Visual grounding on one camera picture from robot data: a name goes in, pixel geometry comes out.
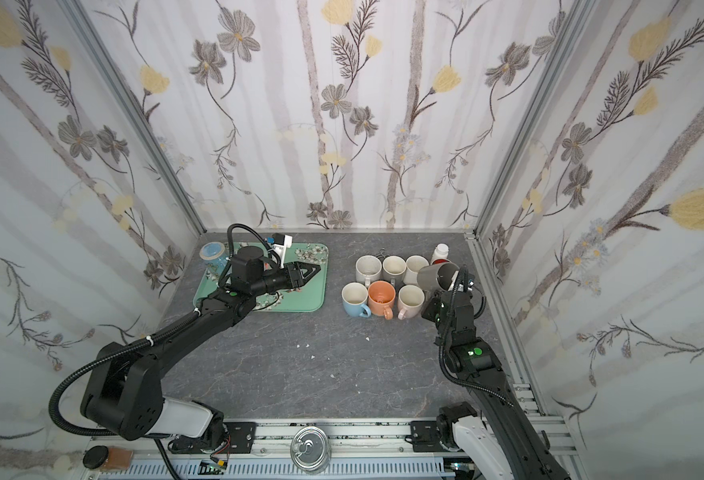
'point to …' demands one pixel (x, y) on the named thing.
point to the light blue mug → (354, 298)
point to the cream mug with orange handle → (382, 298)
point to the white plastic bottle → (441, 251)
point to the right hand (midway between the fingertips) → (434, 288)
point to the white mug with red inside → (440, 261)
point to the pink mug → (410, 301)
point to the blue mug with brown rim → (214, 253)
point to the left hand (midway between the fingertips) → (313, 261)
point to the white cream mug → (413, 264)
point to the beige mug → (368, 270)
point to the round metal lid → (310, 449)
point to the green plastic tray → (311, 297)
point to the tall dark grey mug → (438, 276)
